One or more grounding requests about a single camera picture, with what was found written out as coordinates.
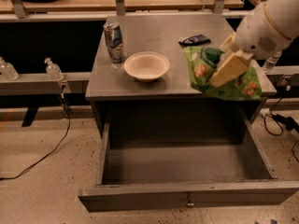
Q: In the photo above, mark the black cable plug right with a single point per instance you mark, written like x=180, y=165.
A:
x=289, y=123

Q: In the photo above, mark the green rice chip bag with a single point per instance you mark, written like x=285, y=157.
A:
x=203, y=62

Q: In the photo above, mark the clear pump bottle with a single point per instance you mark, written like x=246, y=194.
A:
x=53, y=70

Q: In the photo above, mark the small black snack packet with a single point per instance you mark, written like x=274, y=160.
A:
x=194, y=40

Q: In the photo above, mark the wooden back table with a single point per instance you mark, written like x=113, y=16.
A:
x=110, y=5

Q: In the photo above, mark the white paper bowl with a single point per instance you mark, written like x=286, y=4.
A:
x=146, y=66

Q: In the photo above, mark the clear bottle at left edge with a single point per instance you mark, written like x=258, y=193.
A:
x=8, y=70

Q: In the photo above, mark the grey metal shelf rail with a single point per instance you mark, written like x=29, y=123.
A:
x=32, y=84

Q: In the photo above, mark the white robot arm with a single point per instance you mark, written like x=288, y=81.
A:
x=283, y=15

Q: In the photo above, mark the clear bottle at right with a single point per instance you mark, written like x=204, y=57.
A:
x=271, y=62

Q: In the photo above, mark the open grey top drawer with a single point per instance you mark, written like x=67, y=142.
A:
x=203, y=159

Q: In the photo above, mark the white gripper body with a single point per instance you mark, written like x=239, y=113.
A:
x=259, y=36

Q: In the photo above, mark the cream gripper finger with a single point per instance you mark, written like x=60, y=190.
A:
x=229, y=43
x=235, y=65

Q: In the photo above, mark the crushed silver blue can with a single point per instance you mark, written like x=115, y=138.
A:
x=113, y=38

